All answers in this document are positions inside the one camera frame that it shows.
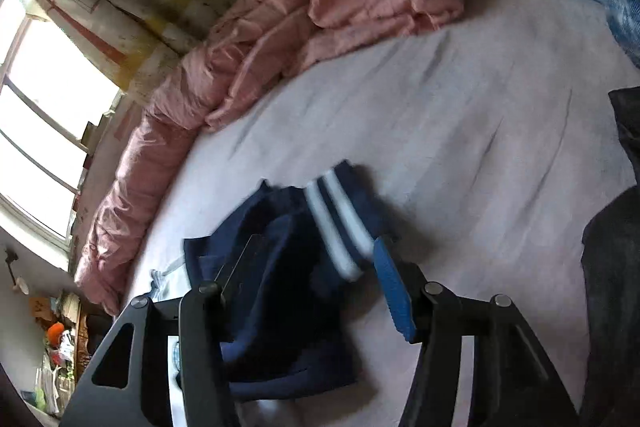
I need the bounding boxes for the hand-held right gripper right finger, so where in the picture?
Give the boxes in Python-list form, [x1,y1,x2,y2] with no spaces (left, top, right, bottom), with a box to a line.
[372,234,581,427]

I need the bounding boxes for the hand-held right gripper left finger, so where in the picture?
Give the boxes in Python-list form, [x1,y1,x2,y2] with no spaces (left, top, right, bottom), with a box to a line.
[60,234,261,427]

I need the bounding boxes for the white and navy striped jacket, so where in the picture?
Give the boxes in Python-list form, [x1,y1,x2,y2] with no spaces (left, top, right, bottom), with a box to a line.
[150,159,401,427]

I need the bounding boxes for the pile of dark clothes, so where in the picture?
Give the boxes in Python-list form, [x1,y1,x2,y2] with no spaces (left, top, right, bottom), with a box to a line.
[580,87,640,427]

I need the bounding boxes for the carved wooden table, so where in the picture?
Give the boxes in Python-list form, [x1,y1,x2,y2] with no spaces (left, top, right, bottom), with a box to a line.
[75,313,115,355]

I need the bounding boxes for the clear plastic bags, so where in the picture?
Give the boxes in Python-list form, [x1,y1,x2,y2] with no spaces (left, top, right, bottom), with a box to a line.
[30,347,76,414]

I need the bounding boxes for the white framed window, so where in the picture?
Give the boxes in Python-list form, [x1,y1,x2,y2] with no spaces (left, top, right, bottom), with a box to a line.
[0,0,126,253]

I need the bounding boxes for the patterned cream curtain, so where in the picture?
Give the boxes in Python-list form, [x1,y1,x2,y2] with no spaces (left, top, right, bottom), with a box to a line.
[20,0,241,108]

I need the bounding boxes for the wall hook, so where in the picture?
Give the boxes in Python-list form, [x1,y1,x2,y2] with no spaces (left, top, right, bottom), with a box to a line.
[4,247,30,295]

